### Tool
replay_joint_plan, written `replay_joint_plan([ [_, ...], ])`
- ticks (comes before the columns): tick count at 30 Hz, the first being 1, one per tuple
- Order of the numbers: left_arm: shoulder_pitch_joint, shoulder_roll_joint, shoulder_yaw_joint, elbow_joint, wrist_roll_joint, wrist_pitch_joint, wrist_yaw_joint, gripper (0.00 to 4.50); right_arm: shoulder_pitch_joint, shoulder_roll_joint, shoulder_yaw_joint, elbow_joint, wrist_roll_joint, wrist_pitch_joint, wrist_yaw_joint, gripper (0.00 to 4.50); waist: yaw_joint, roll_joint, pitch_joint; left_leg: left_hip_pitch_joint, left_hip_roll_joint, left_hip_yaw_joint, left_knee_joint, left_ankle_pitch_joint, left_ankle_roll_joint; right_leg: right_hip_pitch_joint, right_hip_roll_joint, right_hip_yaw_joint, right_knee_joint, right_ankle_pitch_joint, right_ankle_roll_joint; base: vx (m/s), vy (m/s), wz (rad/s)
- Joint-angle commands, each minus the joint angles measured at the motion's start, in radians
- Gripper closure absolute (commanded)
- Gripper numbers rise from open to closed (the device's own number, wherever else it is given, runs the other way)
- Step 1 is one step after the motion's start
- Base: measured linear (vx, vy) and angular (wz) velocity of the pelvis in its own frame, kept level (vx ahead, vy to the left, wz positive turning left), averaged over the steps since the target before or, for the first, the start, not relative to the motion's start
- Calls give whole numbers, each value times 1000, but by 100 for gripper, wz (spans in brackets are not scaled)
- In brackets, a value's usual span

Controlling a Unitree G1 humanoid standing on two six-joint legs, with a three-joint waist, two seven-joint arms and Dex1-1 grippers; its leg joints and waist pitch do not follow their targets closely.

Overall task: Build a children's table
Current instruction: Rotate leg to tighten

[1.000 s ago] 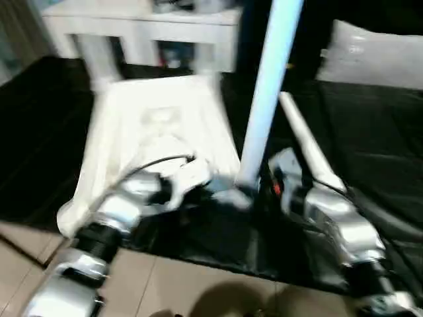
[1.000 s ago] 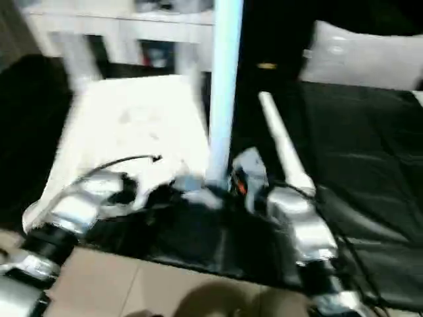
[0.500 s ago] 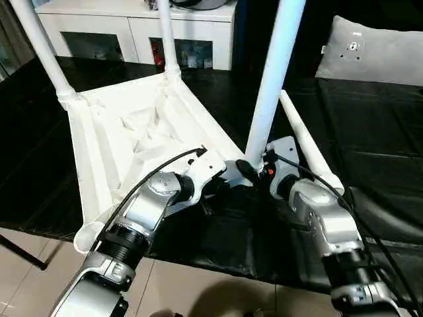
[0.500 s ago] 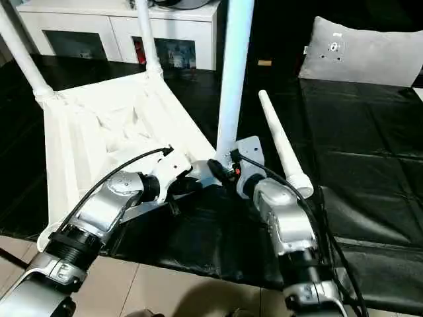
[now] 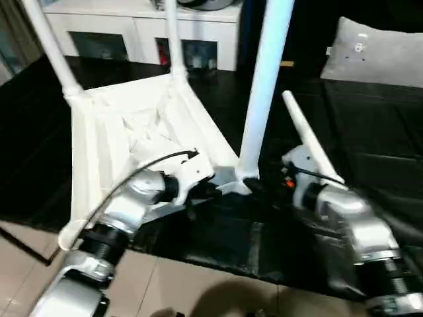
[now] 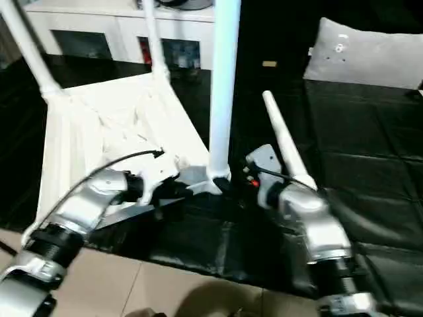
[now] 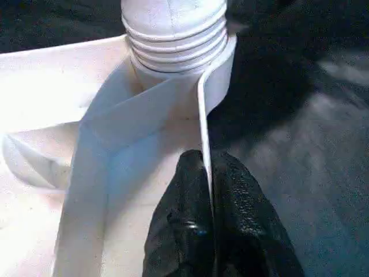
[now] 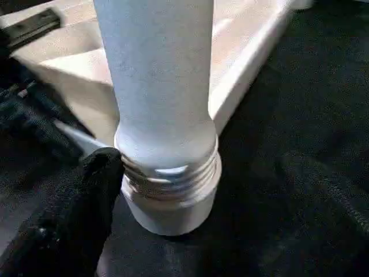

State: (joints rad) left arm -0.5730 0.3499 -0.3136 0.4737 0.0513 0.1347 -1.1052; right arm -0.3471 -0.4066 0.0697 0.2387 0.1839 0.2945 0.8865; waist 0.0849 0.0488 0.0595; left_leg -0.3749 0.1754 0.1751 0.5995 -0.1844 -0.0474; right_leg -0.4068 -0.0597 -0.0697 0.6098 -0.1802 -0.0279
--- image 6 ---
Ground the white plastic table leg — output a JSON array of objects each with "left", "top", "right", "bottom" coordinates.
[
  {"left": 0, "top": 0, "right": 65, "bottom": 102},
  {"left": 141, "top": 0, "right": 172, "bottom": 82},
  {"left": 262, "top": 91, "right": 319, "bottom": 192},
  {"left": 207, "top": 0, "right": 243, "bottom": 196}
]

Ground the white glass-door cabinet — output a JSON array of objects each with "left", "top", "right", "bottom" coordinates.
[{"left": 24, "top": 0, "right": 219, "bottom": 72}]

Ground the grey pillow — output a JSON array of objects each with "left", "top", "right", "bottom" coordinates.
[{"left": 303, "top": 17, "right": 423, "bottom": 90}]

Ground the black mat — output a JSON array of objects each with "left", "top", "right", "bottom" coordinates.
[{"left": 0, "top": 54, "right": 423, "bottom": 308}]

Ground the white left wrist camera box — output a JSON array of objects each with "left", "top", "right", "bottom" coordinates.
[{"left": 138, "top": 153, "right": 181, "bottom": 207}]

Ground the brown curtain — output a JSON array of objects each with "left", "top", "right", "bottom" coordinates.
[{"left": 0, "top": 9, "right": 34, "bottom": 67}]

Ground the black metal table frame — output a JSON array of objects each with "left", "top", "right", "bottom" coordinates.
[{"left": 0, "top": 240, "right": 19, "bottom": 257}]

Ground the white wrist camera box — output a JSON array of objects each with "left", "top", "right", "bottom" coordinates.
[
  {"left": 246, "top": 143, "right": 284, "bottom": 209},
  {"left": 138, "top": 153, "right": 181, "bottom": 207}
]

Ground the white plastic table top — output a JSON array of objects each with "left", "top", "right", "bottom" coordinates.
[{"left": 35, "top": 71, "right": 232, "bottom": 229}]

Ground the black case with gold label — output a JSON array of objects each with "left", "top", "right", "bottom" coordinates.
[{"left": 236, "top": 0, "right": 327, "bottom": 80}]

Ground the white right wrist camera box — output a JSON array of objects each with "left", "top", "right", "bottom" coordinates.
[{"left": 246, "top": 143, "right": 284, "bottom": 209}]

